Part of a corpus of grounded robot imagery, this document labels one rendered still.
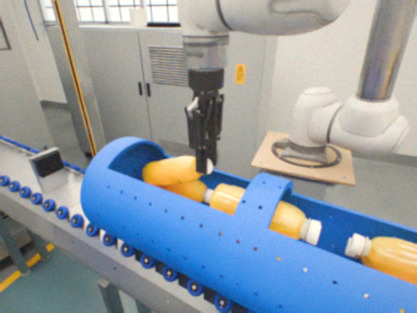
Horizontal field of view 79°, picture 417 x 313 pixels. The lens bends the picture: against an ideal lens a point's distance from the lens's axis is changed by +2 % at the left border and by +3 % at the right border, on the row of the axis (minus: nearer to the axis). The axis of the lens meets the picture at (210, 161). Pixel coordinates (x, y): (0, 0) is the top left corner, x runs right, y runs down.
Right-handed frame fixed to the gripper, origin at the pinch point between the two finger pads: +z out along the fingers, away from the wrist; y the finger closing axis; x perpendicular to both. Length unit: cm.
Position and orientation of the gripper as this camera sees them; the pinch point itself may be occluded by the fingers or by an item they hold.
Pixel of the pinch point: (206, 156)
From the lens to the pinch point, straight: 61.1
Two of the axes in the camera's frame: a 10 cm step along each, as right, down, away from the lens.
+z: 0.0, 8.7, 4.9
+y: -5.0, 4.2, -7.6
